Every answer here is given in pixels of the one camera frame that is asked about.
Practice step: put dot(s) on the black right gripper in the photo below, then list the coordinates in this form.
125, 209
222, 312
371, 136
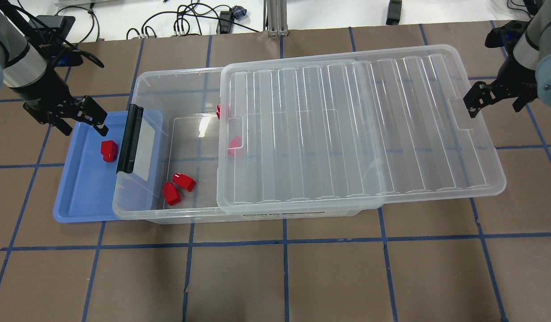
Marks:
513, 74

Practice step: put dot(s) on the black box handle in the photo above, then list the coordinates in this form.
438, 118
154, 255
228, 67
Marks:
130, 139

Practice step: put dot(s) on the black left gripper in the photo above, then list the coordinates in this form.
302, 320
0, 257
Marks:
42, 95

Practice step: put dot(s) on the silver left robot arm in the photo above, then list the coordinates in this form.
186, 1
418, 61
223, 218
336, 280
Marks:
29, 52

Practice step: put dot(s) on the clear plastic box lid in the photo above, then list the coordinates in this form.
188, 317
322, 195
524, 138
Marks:
352, 131

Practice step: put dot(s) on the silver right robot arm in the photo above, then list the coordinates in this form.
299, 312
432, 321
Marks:
533, 51

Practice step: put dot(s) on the aluminium frame post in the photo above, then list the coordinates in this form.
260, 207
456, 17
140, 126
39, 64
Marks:
275, 17

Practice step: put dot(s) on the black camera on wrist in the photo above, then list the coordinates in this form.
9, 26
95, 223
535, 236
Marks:
507, 35

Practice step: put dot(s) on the blue plastic tray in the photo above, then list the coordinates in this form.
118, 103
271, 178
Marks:
91, 189

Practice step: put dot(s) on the red block under lid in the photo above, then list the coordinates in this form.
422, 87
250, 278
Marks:
234, 146

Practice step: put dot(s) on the black power adapter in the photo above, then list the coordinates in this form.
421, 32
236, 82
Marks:
394, 11

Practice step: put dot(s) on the red block in box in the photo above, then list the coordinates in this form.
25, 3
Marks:
171, 194
184, 181

